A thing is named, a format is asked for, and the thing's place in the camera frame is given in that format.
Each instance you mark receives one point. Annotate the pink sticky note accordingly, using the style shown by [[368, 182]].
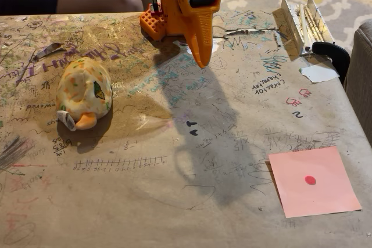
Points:
[[328, 195]]

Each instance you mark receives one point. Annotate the black clamp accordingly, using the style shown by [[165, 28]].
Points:
[[338, 56]]

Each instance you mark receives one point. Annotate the spotted plush egg toy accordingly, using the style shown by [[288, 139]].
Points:
[[84, 85]]

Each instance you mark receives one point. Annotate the white paper scrap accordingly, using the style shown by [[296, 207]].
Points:
[[319, 73]]

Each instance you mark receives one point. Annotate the grey couch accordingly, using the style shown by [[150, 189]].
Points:
[[360, 79]]

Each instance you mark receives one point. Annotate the torn brown paper flap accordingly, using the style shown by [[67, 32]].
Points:
[[46, 50]]

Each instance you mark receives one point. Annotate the small red oval object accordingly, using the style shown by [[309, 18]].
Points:
[[310, 180]]

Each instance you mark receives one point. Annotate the scribbled brown paper table cover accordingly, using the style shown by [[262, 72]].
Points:
[[145, 201]]

